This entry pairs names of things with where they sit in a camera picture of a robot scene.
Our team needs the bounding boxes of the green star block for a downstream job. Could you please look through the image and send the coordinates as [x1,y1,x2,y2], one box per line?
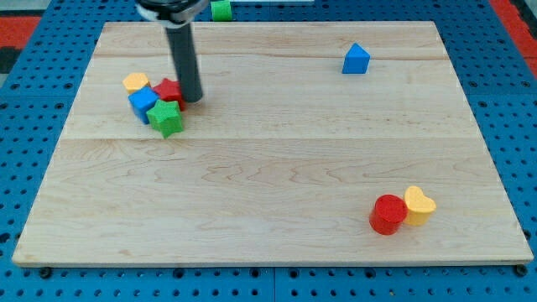
[147,99,184,138]

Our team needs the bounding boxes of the wooden board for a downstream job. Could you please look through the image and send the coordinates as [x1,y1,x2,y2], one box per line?
[13,21,534,268]

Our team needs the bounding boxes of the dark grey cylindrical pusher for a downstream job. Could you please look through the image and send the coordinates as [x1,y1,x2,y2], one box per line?
[166,23,203,103]

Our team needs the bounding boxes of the red star block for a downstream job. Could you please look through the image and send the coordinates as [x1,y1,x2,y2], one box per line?
[153,78,187,112]

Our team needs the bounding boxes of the yellow hexagon block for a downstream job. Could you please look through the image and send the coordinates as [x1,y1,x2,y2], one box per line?
[122,72,151,94]

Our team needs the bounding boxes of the blue cube block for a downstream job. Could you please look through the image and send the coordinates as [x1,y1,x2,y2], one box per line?
[128,86,159,124]

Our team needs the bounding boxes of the yellow heart block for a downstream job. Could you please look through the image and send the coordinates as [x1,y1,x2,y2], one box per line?
[404,185,436,227]

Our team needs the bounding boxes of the red cylinder block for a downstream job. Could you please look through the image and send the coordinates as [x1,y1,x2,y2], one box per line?
[369,194,408,236]

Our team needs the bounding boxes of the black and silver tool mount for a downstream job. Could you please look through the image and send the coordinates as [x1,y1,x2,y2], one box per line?
[135,0,209,28]

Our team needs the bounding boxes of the green block at top edge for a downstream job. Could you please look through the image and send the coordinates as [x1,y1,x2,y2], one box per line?
[211,0,232,22]

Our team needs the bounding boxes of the blue triangle block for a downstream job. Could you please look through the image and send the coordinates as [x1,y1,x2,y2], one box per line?
[341,43,371,74]

